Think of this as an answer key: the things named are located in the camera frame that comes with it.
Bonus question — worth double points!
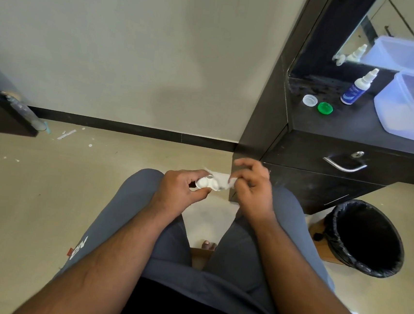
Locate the person's left hand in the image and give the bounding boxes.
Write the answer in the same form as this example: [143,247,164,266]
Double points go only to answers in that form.
[148,165,214,229]

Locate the person's right hand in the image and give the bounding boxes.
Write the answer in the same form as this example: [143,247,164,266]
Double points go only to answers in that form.
[224,156,284,226]

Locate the white contact lens case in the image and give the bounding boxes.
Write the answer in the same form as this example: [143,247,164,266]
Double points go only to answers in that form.
[194,174,221,192]

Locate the white tissue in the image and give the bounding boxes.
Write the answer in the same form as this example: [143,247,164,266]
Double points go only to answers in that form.
[201,167,238,193]

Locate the green lens cap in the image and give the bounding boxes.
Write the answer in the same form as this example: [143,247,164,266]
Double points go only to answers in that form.
[316,101,334,116]

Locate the blue white solution bottle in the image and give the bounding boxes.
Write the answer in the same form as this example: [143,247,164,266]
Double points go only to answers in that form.
[339,65,380,108]

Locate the person's left forearm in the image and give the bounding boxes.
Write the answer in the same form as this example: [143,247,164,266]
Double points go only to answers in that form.
[11,188,188,314]

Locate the person's right forearm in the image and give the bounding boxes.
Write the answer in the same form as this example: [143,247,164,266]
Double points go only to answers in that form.
[246,212,400,314]

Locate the black dresser cabinet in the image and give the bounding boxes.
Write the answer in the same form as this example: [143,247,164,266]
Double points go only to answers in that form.
[227,0,414,225]

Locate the brown wooden stool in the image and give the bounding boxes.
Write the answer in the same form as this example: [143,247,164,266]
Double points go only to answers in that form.
[188,248,215,272]

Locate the grey trousers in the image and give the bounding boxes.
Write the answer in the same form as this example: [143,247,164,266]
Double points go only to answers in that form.
[49,160,345,314]

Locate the dark shirt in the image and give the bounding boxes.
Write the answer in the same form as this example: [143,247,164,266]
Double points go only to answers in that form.
[115,274,289,314]

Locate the black lined trash bin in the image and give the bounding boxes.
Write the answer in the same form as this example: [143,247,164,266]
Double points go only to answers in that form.
[305,195,410,281]

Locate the white floor scrap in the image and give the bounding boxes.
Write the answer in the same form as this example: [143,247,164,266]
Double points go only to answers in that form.
[56,128,77,142]

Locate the clear blue plastic container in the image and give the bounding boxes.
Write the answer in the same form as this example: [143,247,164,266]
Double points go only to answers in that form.
[370,68,414,145]

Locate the clear plastic wrap strip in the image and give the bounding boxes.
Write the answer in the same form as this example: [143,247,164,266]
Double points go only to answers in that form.
[0,90,55,135]

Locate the dresser mirror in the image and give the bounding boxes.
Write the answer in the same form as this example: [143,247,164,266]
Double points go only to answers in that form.
[332,0,414,75]

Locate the silver drawer handle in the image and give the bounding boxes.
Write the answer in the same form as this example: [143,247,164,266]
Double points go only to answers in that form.
[322,155,369,175]

